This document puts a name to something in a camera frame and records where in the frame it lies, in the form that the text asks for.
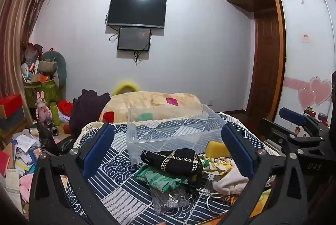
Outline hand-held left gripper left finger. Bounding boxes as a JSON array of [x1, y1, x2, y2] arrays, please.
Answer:
[[28, 122, 116, 225]]

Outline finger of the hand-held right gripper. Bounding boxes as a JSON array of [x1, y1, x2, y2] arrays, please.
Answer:
[[279, 107, 329, 138]]

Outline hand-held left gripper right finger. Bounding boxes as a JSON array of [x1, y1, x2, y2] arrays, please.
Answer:
[[221, 122, 308, 225]]

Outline yellow sponge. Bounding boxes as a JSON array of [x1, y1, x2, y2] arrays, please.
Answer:
[[205, 141, 230, 158]]

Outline floral yellow green cloth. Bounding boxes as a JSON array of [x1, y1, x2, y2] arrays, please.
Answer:
[[198, 154, 233, 175]]

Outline blue white patterned tablecloth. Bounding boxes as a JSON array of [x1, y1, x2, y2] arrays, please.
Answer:
[[66, 112, 265, 225]]

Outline cream cloth pouch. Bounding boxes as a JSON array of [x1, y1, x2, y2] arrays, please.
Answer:
[[212, 162, 250, 195]]

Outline dark purple clothing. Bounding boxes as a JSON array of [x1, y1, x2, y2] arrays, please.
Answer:
[[69, 89, 111, 139]]

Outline red plush item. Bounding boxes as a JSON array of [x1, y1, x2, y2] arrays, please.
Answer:
[[57, 99, 74, 115]]

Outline yellow orange cloth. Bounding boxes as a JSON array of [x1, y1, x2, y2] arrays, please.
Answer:
[[249, 188, 272, 217]]

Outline green bottle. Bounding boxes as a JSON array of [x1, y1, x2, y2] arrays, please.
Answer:
[[50, 102, 61, 126]]

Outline wooden door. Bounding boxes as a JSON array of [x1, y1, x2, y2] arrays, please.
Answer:
[[245, 11, 282, 116]]

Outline white sliding wardrobe door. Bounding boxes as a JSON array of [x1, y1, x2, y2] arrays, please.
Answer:
[[274, 0, 336, 126]]

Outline green knit cloth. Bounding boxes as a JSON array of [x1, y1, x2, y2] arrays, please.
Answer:
[[134, 165, 188, 193]]

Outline beige plush blanket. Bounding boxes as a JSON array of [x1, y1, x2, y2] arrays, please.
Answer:
[[100, 92, 204, 124]]

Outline clear plastic storage box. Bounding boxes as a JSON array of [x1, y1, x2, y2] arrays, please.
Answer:
[[126, 103, 227, 164]]

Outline pink rabbit toy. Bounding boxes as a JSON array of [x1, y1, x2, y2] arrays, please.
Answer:
[[35, 91, 52, 120]]

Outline pile of papers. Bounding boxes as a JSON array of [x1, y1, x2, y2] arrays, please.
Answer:
[[0, 128, 42, 175]]

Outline green storage box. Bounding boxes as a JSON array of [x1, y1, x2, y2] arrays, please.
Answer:
[[24, 79, 63, 110]]

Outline pink cloth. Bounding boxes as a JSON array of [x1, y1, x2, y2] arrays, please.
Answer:
[[19, 174, 33, 204]]

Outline clear plastic bag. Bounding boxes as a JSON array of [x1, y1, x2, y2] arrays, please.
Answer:
[[150, 184, 191, 216]]

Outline grey green plush toy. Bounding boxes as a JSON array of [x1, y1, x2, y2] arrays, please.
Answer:
[[41, 50, 67, 89]]

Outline dark grey box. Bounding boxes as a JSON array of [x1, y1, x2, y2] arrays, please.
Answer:
[[0, 109, 25, 129]]

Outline red box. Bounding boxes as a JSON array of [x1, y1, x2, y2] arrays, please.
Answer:
[[0, 94, 23, 112]]

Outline striped brown curtain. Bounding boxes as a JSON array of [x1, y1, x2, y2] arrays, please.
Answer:
[[0, 0, 57, 110]]

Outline black knit bag with chain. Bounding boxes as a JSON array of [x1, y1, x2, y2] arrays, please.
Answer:
[[141, 148, 204, 183]]

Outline small wall monitor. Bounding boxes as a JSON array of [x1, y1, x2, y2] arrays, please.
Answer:
[[117, 27, 152, 52]]

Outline wall television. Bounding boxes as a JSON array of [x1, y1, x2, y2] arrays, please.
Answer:
[[106, 0, 167, 29]]

